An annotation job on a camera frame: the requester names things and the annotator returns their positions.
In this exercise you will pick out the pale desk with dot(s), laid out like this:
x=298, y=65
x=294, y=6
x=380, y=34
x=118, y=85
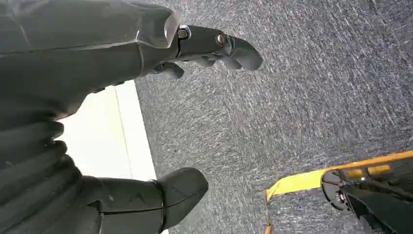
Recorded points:
x=106, y=139

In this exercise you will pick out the black robot foot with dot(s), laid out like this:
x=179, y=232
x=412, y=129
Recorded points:
x=377, y=200

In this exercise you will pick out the ribbed grey left arm sleeve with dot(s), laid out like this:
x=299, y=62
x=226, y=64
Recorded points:
x=29, y=181

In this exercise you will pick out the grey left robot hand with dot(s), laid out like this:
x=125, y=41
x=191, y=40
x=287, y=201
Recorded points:
x=80, y=38

